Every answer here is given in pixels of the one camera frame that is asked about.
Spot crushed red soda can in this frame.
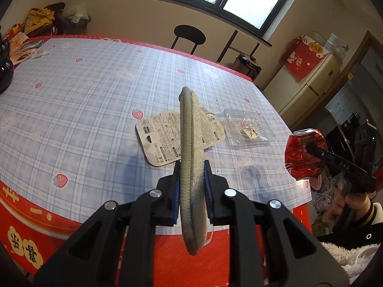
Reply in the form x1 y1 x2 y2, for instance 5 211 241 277
284 128 327 180

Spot clear plastic tray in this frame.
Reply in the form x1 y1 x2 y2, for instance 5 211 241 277
223 108 275 150

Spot white printed label card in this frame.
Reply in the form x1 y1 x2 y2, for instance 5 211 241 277
136 106 226 167

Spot grey woven round mat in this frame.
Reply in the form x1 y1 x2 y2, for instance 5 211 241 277
179 87 207 256

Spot person right hand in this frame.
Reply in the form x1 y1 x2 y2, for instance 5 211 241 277
322 177 371 223

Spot cream two-door refrigerator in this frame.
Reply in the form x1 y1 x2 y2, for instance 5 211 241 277
263 54 339 126

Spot plaid and red tablecloth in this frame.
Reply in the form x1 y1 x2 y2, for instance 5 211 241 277
1 37 311 273

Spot containers on top of fridge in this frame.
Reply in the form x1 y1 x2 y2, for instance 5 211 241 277
311 31 349 65

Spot red cloth on refrigerator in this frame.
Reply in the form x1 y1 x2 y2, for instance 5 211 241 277
279 34 329 82

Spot brown electric pressure cooker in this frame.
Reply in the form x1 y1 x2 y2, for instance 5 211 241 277
231 54 262 81

